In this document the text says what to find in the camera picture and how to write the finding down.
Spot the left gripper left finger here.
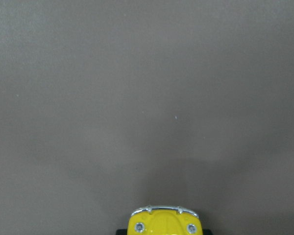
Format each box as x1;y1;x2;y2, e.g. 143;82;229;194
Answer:
115;229;127;235

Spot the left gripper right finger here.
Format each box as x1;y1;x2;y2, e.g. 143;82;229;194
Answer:
202;229;213;235

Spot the brown paper table mat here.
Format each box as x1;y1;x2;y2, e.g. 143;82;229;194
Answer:
0;0;294;235

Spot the yellow beetle toy car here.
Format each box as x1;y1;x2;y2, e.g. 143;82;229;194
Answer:
126;205;204;235

